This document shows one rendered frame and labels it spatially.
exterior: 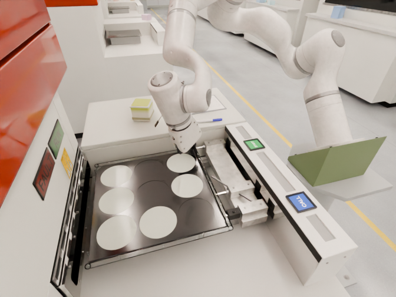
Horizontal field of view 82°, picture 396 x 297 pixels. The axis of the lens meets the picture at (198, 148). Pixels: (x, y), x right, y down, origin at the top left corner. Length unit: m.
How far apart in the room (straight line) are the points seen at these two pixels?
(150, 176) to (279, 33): 0.67
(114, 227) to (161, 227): 0.13
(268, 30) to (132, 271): 0.87
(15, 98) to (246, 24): 0.75
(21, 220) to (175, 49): 0.52
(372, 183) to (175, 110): 0.77
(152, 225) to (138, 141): 0.34
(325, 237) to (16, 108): 0.64
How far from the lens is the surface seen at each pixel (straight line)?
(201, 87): 0.60
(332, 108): 0.96
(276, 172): 0.73
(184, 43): 0.71
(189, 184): 0.74
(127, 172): 0.81
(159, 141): 0.87
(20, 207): 0.49
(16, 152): 0.38
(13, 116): 0.40
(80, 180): 0.77
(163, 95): 0.60
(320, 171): 0.89
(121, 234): 0.66
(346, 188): 0.99
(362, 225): 2.08
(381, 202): 2.35
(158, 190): 0.73
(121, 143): 0.86
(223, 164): 0.84
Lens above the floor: 1.44
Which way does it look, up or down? 38 degrees down
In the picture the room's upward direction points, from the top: straight up
